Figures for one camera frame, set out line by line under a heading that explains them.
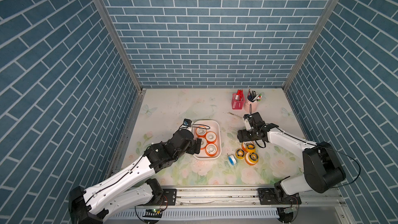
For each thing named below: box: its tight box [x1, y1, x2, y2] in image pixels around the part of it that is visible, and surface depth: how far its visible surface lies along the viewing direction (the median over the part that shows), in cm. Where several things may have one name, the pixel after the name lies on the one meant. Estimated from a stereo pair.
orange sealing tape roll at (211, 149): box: [205, 143, 218, 157], surface depth 89 cm
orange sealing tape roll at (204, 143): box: [200, 137, 208, 150], surface depth 91 cm
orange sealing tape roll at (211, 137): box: [205, 131, 218, 144], surface depth 95 cm
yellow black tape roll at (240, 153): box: [235, 148, 246, 160], surface depth 89 cm
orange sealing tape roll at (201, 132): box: [195, 125, 208, 138], surface depth 96 cm
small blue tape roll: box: [228, 155, 237, 166], surface depth 84 cm
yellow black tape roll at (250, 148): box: [245, 142, 257, 153], surface depth 87 cm
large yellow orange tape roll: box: [244, 151, 260, 166], surface depth 86 cm
